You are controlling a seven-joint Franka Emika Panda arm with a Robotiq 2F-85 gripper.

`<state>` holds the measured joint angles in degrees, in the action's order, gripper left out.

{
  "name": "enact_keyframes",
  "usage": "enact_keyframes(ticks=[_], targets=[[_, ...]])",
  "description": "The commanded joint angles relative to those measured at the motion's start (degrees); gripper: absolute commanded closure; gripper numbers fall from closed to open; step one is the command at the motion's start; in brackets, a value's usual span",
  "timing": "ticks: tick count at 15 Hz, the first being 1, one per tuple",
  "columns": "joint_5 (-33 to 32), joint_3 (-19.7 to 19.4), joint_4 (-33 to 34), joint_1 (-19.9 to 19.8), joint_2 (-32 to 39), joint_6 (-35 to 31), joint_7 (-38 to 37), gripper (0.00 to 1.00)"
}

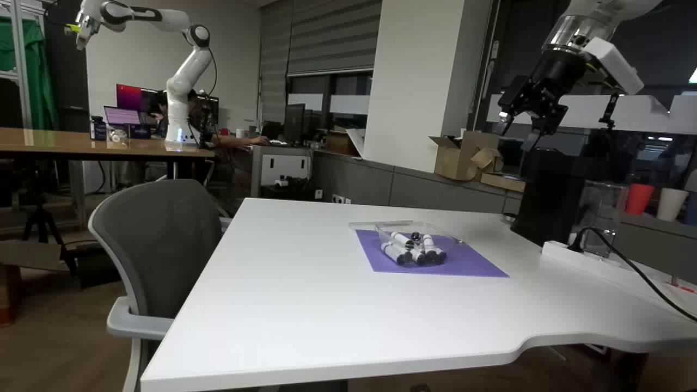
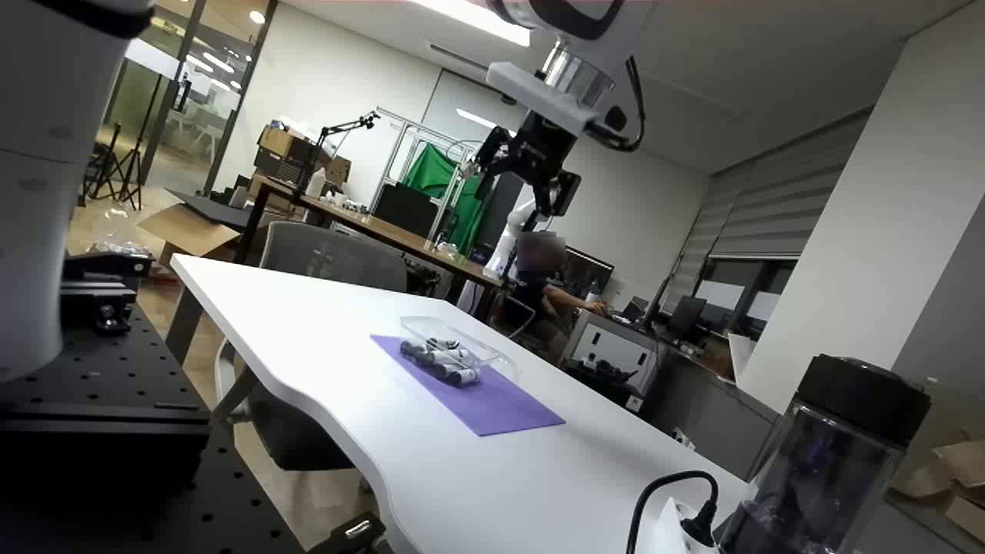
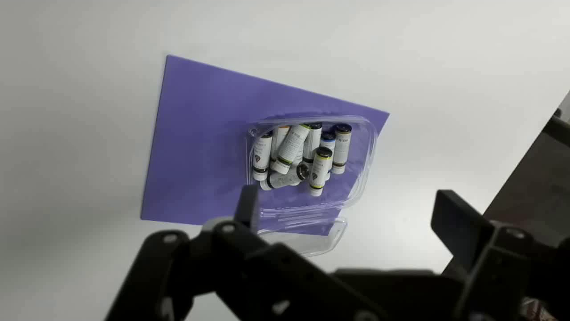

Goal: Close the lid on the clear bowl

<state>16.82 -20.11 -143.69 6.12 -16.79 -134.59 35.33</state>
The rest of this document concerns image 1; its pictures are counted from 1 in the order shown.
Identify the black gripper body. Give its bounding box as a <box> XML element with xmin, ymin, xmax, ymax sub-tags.
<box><xmin>499</xmin><ymin>51</ymin><xmax>585</xmax><ymax>133</ymax></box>

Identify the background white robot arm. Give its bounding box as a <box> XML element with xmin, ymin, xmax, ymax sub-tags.
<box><xmin>62</xmin><ymin>0</ymin><xmax>214</xmax><ymax>145</ymax></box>

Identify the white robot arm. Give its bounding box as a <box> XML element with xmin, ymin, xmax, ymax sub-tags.
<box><xmin>499</xmin><ymin>0</ymin><xmax>662</xmax><ymax>134</ymax></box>

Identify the cardboard box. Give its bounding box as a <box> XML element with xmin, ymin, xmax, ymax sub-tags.
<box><xmin>432</xmin><ymin>131</ymin><xmax>502</xmax><ymax>180</ymax></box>

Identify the black computer tower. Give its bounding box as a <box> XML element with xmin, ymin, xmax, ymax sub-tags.
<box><xmin>514</xmin><ymin>151</ymin><xmax>583</xmax><ymax>247</ymax></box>

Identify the red cup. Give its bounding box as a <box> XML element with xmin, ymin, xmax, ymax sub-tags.
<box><xmin>624</xmin><ymin>182</ymin><xmax>652</xmax><ymax>216</ymax></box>

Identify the purple mat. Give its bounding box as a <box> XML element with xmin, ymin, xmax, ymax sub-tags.
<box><xmin>356</xmin><ymin>228</ymin><xmax>502</xmax><ymax>276</ymax></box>

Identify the white cup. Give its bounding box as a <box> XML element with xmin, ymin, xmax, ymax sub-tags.
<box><xmin>658</xmin><ymin>188</ymin><xmax>686</xmax><ymax>223</ymax></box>

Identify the white drawer cabinet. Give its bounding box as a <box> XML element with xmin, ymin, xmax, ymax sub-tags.
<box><xmin>251</xmin><ymin>145</ymin><xmax>314</xmax><ymax>195</ymax></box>

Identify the grey office chair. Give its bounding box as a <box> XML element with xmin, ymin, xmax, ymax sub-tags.
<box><xmin>87</xmin><ymin>178</ymin><xmax>225</xmax><ymax>392</ymax></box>

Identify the pink laptop screen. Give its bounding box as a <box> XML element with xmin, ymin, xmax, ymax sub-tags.
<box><xmin>105</xmin><ymin>106</ymin><xmax>142</xmax><ymax>126</ymax></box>

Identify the wooden background table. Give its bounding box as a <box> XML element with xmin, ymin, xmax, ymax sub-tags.
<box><xmin>0</xmin><ymin>126</ymin><xmax>215</xmax><ymax>166</ymax></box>

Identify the green cloth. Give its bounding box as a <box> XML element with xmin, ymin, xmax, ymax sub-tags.
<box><xmin>0</xmin><ymin>17</ymin><xmax>59</xmax><ymax>128</ymax></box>

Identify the black tripod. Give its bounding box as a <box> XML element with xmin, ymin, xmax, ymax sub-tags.
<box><xmin>19</xmin><ymin>168</ymin><xmax>65</xmax><ymax>249</ymax></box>

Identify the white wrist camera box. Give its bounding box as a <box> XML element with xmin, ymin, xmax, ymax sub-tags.
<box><xmin>583</xmin><ymin>37</ymin><xmax>644</xmax><ymax>94</ymax></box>

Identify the black power cable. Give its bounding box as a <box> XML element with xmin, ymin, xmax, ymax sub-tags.
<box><xmin>567</xmin><ymin>226</ymin><xmax>697</xmax><ymax>324</ymax></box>

